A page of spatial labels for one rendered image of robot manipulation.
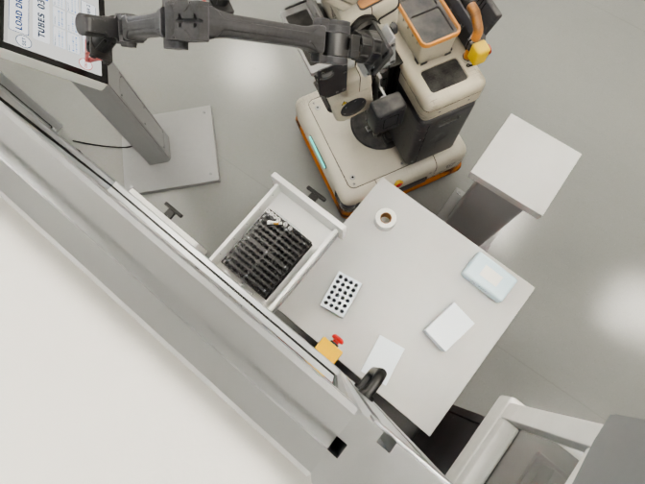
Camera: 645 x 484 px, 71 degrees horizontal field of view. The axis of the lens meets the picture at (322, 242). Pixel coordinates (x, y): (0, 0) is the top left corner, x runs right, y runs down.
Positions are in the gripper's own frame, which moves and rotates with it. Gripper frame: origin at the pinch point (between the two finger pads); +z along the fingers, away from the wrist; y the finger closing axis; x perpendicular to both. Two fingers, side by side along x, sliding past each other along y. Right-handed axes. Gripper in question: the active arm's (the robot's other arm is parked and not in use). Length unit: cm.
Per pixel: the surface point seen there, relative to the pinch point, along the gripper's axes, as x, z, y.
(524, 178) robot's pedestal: 106, -88, 53
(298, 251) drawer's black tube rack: 45, -35, 69
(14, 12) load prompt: -19.1, 2.6, -8.7
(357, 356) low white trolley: 63, -37, 102
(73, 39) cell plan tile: -3.3, 2.4, -7.3
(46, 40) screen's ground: -10.9, 2.5, -3.2
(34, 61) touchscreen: -13.8, 3.8, 4.6
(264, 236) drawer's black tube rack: 40, -26, 62
